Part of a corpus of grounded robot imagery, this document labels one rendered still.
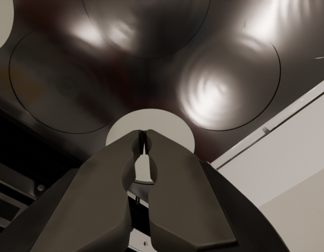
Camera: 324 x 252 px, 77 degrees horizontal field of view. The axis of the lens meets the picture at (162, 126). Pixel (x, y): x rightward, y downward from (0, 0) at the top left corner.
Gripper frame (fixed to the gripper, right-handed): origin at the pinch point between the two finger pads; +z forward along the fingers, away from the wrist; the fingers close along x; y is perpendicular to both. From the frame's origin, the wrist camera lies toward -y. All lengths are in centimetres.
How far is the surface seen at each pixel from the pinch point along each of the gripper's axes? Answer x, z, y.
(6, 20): -10.7, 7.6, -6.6
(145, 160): -0.6, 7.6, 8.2
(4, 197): -13.4, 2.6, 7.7
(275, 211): 97, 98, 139
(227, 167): 13.0, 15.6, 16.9
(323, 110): 26.4, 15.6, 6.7
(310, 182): 117, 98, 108
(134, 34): -0.6, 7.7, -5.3
